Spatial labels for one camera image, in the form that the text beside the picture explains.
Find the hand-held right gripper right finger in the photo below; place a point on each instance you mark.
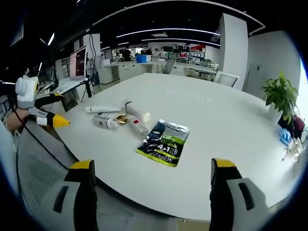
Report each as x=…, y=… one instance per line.
x=237, y=197

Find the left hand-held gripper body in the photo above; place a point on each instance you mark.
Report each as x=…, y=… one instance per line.
x=25, y=92

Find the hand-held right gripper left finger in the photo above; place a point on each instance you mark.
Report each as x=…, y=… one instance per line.
x=72, y=197

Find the white skincare tube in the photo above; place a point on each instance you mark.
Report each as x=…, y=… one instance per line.
x=103, y=108

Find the gold skincare jar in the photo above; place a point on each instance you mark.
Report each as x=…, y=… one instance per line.
x=122, y=118

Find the white skincare bottle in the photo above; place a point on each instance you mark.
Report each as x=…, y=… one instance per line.
x=137, y=111

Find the dark green skincare pouch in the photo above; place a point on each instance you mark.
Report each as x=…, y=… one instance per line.
x=164, y=143

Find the blue storage bin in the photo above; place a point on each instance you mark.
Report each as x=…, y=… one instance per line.
x=143, y=58

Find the person's left hand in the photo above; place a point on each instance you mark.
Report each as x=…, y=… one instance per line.
x=15, y=120

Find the white side desk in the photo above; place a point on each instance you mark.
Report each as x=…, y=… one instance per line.
x=66, y=85

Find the grey mesh office chair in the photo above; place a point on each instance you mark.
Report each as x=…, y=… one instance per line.
x=48, y=173

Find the laptop on stand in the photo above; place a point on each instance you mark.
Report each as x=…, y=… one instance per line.
x=78, y=61

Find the blue plastic bag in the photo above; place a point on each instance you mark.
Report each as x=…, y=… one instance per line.
x=285, y=136

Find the white cabinet counter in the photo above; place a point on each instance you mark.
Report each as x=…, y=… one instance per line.
x=130, y=68

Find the dark red chair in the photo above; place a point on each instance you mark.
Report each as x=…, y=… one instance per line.
x=297, y=125

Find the green potted plant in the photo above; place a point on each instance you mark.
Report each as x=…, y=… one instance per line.
x=281, y=98

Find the white pillar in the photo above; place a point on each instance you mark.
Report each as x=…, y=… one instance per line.
x=232, y=48

